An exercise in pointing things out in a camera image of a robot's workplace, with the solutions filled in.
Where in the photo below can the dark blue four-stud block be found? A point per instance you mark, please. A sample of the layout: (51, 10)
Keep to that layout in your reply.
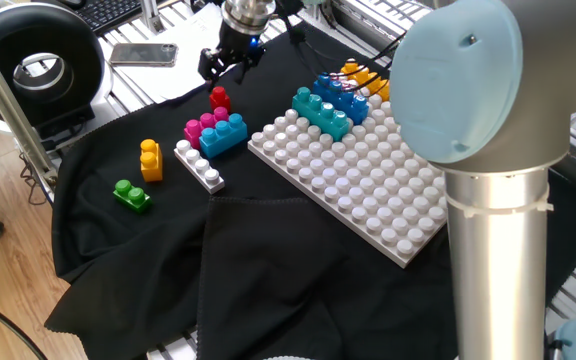
(348, 102)

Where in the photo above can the large black cloth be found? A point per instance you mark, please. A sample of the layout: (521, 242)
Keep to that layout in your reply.
(118, 250)

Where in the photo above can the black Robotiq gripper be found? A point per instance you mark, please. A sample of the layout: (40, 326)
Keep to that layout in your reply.
(240, 47)

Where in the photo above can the short aluminium post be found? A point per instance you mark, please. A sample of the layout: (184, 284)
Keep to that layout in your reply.
(152, 15)

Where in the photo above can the magenta three-stud block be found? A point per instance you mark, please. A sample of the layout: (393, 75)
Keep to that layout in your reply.
(193, 131)

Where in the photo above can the white paper sheets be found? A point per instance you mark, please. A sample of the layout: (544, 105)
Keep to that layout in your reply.
(183, 65)

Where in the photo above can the teal four-stud block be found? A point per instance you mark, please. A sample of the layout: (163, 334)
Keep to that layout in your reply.
(320, 117)

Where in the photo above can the green two-stud block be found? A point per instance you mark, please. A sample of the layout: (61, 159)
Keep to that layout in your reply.
(132, 197)

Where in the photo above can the yellow two-stud block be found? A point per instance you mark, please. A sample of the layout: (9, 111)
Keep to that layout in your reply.
(151, 165)

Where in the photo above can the red single-stud block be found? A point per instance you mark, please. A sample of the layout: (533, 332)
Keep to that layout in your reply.
(220, 100)

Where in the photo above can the white four-stud block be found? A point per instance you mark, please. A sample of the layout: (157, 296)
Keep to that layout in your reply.
(199, 167)

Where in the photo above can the white studded baseplate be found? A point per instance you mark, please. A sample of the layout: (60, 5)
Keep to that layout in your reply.
(358, 185)

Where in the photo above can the black keyboard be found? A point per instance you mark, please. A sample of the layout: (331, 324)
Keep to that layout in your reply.
(108, 12)

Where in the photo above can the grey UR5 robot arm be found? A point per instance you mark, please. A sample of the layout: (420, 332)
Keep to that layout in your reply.
(498, 250)

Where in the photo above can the light blue three-stud block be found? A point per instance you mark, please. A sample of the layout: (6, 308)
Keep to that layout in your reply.
(223, 139)

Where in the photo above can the yellow four-stud block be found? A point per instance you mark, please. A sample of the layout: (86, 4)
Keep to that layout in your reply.
(368, 80)

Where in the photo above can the slanted aluminium post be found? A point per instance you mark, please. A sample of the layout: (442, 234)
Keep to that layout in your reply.
(8, 105)

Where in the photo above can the smartphone in clear case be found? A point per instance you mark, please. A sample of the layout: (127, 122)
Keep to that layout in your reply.
(143, 54)

